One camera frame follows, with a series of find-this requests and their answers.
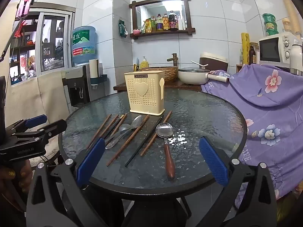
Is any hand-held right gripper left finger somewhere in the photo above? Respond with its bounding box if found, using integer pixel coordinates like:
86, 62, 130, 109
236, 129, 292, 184
26, 137, 106, 227

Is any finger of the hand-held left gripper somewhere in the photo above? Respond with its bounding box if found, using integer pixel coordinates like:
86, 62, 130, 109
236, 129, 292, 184
5, 114, 48, 136
11, 119, 68, 145

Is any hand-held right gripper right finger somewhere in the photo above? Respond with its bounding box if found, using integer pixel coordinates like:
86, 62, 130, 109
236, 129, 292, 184
199, 136, 277, 227

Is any brown wooden chopstick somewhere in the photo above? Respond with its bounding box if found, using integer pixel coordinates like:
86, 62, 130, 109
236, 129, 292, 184
140, 110, 172, 156
86, 114, 112, 150
106, 115, 150, 166
105, 113, 128, 145
98, 115, 119, 139

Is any black chopstick with gold band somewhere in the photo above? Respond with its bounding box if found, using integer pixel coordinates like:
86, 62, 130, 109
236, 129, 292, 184
104, 115, 125, 140
125, 115, 164, 167

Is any oval metal spoon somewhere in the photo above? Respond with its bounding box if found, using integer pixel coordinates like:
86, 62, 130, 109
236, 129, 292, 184
105, 115, 144, 150
111, 124, 132, 142

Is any round spoon with wooden handle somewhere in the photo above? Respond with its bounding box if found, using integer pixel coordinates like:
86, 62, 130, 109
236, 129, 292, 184
155, 122, 176, 180

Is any cream plastic utensil holder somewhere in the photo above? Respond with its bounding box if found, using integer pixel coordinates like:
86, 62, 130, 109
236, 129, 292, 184
124, 71, 165, 116

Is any person's left hand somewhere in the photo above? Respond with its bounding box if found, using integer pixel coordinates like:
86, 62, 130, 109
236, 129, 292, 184
0, 162, 32, 212

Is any beige cloth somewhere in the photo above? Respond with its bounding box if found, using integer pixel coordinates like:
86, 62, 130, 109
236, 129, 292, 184
5, 71, 71, 147

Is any grey water dispenser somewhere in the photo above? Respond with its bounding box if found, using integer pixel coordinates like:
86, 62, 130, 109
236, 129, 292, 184
62, 64, 91, 110

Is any white cup tube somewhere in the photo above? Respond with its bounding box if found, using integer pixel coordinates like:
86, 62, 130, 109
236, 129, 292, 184
89, 59, 99, 86

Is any purple floral cloth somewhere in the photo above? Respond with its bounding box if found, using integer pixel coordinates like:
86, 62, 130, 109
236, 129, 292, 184
201, 63, 303, 199

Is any sliding glass window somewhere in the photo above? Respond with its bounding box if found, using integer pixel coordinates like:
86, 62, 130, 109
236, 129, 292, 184
9, 11, 73, 86

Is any white lint roller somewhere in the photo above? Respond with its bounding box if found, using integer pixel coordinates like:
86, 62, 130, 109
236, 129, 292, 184
205, 73, 230, 83

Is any white electric pot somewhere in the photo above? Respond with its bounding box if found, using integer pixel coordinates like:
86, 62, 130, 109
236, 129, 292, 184
177, 67, 212, 85

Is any blue water jug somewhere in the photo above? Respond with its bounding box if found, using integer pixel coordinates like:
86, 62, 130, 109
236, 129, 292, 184
72, 26, 98, 67

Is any red artificial flower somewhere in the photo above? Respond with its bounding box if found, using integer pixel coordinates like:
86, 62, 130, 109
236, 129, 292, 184
14, 20, 27, 38

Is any woven pattern basin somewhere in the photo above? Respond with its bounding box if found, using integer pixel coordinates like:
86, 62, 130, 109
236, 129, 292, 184
140, 66, 178, 83

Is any white brown rice cooker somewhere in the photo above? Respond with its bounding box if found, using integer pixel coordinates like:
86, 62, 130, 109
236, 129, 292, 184
199, 53, 229, 72

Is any bronze faucet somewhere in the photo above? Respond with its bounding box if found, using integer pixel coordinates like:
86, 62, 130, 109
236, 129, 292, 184
167, 53, 178, 67

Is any brown glass bottle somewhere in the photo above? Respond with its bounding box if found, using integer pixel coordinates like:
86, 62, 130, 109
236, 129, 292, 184
248, 43, 259, 64

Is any yellow wrap roll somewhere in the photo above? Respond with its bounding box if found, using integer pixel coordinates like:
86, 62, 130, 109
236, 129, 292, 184
241, 33, 251, 65

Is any smartphone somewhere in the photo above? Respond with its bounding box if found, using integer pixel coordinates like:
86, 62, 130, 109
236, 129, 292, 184
15, 0, 37, 21

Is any green hanging packet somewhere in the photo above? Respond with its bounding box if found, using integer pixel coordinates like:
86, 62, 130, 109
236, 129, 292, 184
118, 19, 129, 38

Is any white microwave oven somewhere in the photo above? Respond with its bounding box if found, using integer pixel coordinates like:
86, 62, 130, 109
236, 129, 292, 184
258, 31, 299, 68

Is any white kettle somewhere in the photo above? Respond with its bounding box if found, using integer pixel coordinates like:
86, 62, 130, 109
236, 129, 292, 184
289, 44, 303, 75

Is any wooden framed mirror shelf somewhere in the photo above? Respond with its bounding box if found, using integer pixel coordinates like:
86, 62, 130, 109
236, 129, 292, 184
129, 0, 196, 40

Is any yellow green seasoning packet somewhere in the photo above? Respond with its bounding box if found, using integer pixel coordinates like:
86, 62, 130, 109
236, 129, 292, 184
141, 19, 152, 33

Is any dark soy sauce bottle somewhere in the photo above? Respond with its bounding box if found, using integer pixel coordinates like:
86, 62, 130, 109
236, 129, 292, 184
169, 11, 178, 31

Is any purple label sauce bottle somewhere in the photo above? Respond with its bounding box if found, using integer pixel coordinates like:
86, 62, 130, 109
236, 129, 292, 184
156, 14, 164, 32

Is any tall stack of paper cups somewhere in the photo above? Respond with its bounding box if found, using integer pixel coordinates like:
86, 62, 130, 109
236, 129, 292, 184
276, 0, 303, 37

